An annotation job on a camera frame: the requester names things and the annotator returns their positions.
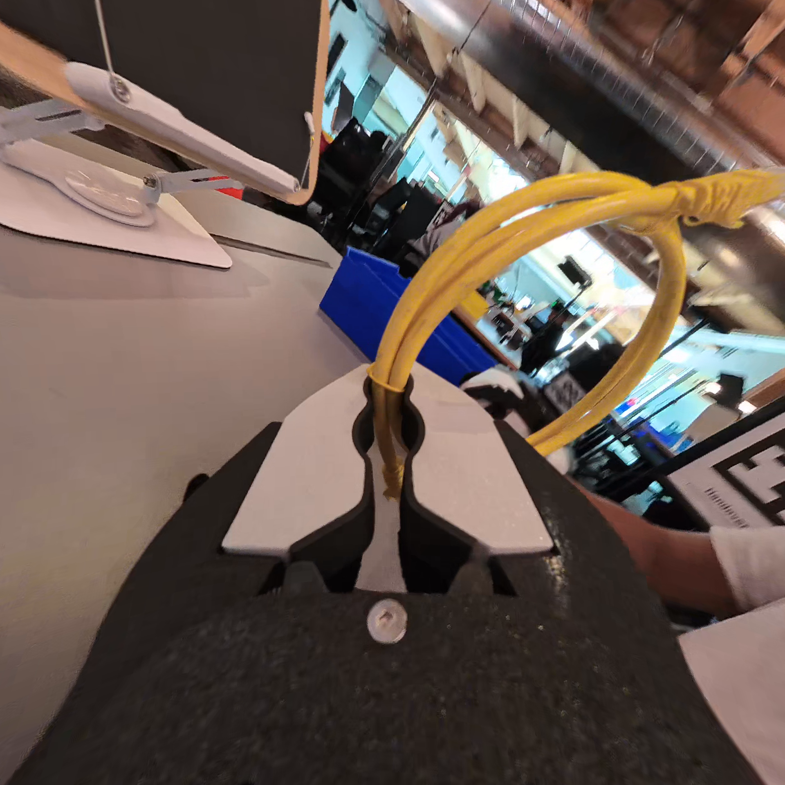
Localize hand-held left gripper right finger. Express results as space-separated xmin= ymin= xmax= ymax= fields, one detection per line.
xmin=400 ymin=374 xmax=554 ymax=559

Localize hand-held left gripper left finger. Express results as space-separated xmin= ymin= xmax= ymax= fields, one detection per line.
xmin=221 ymin=365 xmax=376 ymax=559

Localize blue plastic bin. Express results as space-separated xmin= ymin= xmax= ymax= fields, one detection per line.
xmin=319 ymin=245 xmax=517 ymax=386

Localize yellow ethernet cable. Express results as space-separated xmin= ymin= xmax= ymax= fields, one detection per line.
xmin=367 ymin=168 xmax=785 ymax=499

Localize black white fiducial sign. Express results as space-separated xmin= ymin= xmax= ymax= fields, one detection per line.
xmin=665 ymin=411 xmax=785 ymax=532

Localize black board with wooden frame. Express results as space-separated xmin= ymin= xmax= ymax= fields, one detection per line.
xmin=0 ymin=0 xmax=332 ymax=207

